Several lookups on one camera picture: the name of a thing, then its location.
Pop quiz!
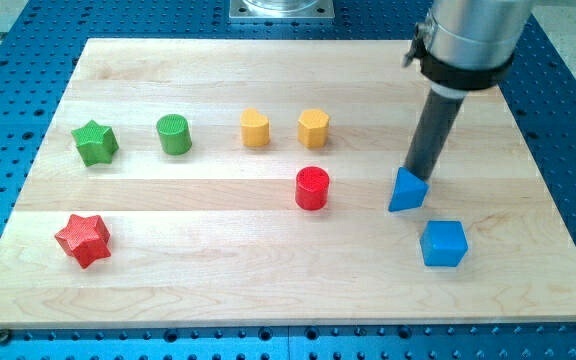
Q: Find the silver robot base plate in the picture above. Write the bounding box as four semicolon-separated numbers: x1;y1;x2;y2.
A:
229;0;335;20

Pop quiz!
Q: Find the yellow hexagon block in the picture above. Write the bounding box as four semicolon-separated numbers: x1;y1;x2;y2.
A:
298;108;330;149

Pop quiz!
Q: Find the green star block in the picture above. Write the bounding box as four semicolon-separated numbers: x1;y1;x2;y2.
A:
71;120;119;166

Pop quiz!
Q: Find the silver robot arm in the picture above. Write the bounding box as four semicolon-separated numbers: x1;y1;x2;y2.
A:
402;0;534;91

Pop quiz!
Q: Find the green cylinder block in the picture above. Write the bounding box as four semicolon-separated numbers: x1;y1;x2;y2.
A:
156;114;192;155

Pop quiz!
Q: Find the red star block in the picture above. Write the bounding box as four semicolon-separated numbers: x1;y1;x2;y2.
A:
54;214;111;269

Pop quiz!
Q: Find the black pusher rod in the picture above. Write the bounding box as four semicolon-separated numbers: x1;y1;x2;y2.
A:
404;83;468;181

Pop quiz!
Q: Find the blue cube block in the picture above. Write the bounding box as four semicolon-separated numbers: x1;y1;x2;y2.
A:
420;220;468;267

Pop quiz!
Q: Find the red cylinder block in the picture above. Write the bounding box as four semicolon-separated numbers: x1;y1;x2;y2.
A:
295;166;330;210

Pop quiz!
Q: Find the yellow heart block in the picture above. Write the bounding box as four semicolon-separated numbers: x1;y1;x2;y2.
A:
240;108;270;147

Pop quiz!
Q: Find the wooden board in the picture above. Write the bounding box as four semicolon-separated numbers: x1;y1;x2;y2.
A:
0;38;576;329

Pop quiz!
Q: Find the blue triangle block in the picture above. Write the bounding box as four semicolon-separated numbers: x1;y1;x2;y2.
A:
388;167;429;212

